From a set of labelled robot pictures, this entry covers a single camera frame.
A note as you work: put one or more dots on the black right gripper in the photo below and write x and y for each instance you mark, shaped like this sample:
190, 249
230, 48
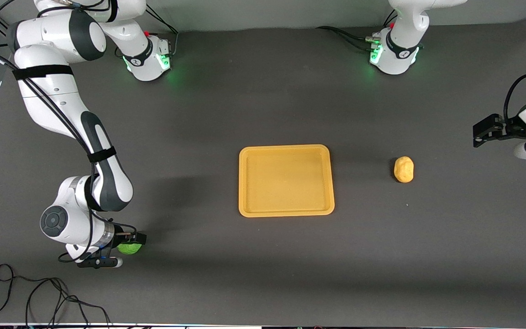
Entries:
120, 239

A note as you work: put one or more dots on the orange plastic tray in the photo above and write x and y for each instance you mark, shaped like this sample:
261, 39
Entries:
286, 183

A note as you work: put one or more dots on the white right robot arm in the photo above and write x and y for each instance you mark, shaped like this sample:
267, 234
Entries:
53, 100

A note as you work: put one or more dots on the green apple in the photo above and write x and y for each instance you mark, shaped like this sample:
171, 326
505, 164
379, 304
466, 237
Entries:
129, 249

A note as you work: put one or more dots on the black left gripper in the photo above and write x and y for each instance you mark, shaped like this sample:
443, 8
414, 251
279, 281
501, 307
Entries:
508, 127

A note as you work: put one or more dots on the yellow potato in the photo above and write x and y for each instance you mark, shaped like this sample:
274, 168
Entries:
403, 169

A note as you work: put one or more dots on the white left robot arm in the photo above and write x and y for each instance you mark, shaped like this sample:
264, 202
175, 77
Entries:
395, 59

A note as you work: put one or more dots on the dark grey table mat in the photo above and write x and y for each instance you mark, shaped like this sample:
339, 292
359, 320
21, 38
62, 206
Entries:
244, 91

